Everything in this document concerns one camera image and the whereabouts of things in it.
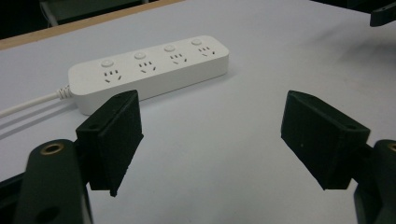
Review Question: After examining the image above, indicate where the grey metal stand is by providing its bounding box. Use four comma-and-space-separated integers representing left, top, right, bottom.
39, 0, 64, 28

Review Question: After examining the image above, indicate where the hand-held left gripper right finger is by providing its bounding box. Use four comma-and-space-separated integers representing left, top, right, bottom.
280, 90, 372, 190

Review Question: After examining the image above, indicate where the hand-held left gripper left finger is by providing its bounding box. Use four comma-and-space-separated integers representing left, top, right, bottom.
75, 90, 145, 198

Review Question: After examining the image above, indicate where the white power strip cable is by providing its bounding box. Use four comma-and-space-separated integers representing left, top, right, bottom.
0, 88, 73, 119

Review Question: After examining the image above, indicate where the white power strip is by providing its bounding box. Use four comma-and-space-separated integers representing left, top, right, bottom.
67, 35, 231, 117

